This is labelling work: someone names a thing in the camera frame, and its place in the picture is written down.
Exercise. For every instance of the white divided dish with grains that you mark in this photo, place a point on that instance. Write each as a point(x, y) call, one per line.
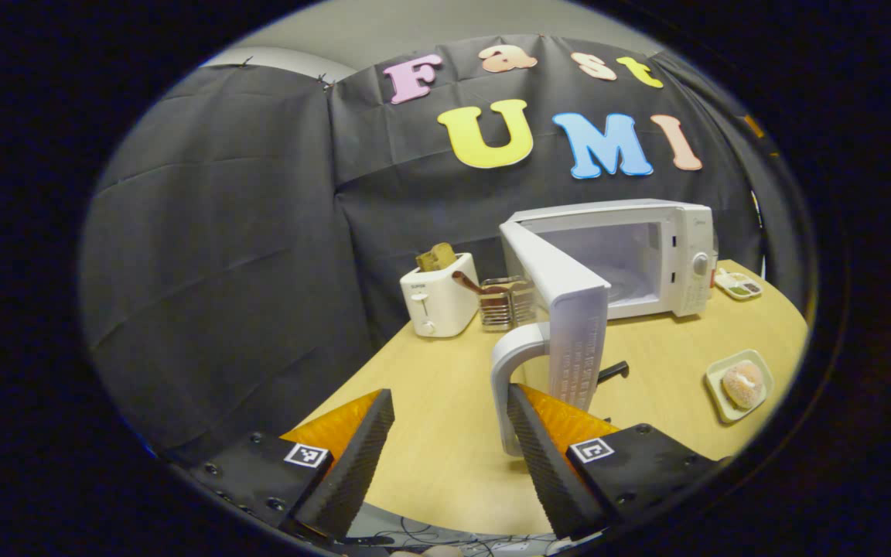
point(735, 288)

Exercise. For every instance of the brown wooden spoon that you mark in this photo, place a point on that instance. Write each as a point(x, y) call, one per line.
point(467, 281)

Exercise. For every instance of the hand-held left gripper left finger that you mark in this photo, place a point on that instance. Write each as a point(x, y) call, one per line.
point(349, 472)

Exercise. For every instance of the small pale green plate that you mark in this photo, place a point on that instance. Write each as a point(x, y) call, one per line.
point(715, 384)

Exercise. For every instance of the sugared doughnut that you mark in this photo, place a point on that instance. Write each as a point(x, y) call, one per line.
point(743, 384)

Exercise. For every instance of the brown bread slice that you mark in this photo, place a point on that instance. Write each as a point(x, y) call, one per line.
point(438, 257)

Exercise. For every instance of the small black object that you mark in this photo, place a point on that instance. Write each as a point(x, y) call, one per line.
point(616, 371)

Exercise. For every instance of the clear glass container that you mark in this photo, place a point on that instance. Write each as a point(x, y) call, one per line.
point(503, 313)

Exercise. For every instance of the white microwave oven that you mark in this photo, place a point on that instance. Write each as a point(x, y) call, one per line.
point(569, 294)

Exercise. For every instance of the black backdrop cloth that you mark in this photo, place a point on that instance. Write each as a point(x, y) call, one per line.
point(221, 271)

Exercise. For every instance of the white toaster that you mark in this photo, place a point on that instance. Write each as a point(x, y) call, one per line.
point(438, 302)

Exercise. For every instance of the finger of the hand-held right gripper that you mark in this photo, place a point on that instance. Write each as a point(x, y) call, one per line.
point(753, 126)

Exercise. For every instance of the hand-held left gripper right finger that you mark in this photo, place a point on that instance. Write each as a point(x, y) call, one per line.
point(550, 472)

